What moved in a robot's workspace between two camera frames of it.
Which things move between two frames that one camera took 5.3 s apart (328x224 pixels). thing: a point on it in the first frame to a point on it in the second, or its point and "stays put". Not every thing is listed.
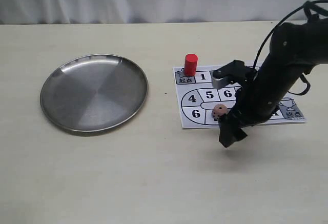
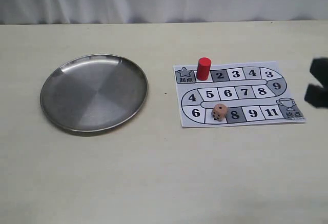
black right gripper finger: x=236 y=133 to x=319 y=68
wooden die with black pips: x=219 y=110 stays put
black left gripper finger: x=225 y=135 to x=316 y=96
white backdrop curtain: x=76 y=0 stays put
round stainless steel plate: x=94 y=93 stays put
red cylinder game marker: x=190 y=64 to x=203 y=66
